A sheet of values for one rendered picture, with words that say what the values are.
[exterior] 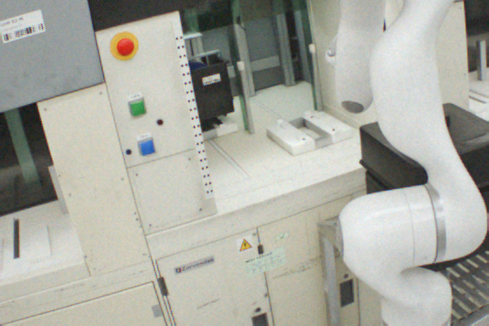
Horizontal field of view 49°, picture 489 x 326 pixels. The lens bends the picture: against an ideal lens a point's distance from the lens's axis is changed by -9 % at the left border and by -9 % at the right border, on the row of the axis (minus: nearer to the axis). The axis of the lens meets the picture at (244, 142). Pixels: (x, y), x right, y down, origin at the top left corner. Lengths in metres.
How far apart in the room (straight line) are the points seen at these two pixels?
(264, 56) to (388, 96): 1.66
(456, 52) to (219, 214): 0.84
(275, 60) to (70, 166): 1.27
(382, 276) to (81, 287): 0.90
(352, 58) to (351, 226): 0.38
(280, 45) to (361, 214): 1.62
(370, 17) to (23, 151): 1.18
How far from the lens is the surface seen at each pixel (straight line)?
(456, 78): 1.78
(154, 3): 1.33
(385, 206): 0.82
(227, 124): 2.01
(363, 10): 1.04
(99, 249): 1.48
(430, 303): 0.91
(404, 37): 0.78
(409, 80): 0.77
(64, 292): 1.54
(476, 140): 1.32
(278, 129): 1.90
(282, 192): 1.57
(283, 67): 2.40
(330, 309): 1.77
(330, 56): 1.19
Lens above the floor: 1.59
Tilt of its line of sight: 22 degrees down
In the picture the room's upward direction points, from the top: 10 degrees counter-clockwise
